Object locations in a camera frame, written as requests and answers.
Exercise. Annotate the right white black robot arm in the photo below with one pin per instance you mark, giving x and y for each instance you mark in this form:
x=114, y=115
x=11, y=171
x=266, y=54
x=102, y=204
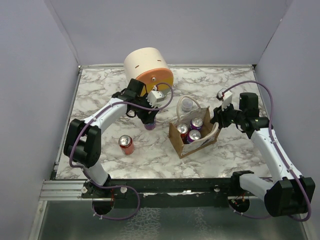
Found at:
x=289, y=193

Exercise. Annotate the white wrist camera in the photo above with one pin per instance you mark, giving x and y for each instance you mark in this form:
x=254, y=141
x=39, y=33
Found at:
x=225, y=96
x=154, y=98

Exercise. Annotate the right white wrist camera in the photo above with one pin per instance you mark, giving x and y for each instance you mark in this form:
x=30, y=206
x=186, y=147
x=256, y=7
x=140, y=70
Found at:
x=225, y=96

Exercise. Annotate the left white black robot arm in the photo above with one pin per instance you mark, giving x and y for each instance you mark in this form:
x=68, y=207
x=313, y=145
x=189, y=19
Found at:
x=84, y=137

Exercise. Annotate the purple fanta can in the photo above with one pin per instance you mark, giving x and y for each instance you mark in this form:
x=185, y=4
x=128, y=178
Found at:
x=150, y=126
x=192, y=136
x=196, y=124

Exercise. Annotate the purple Fanta can front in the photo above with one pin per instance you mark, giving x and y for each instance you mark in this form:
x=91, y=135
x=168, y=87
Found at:
x=196, y=124

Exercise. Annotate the aluminium frame rail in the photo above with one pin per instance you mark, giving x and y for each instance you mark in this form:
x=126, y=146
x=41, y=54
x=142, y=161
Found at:
x=61, y=190

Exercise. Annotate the burlap canvas tote bag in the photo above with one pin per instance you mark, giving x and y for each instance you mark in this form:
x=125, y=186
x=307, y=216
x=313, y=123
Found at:
x=209, y=131

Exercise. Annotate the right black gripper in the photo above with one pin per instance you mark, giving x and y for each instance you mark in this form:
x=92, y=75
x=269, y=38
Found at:
x=219, y=116

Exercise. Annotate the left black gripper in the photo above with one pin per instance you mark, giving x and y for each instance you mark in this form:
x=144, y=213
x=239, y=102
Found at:
x=146, y=117

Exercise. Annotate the red cola can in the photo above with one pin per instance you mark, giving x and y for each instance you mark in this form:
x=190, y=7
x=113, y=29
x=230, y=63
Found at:
x=183, y=130
x=126, y=144

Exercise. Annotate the beige cylindrical drawer unit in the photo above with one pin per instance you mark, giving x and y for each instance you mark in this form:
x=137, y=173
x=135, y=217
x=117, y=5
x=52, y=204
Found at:
x=148, y=66

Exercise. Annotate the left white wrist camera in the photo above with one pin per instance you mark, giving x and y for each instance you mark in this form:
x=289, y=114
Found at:
x=154, y=98

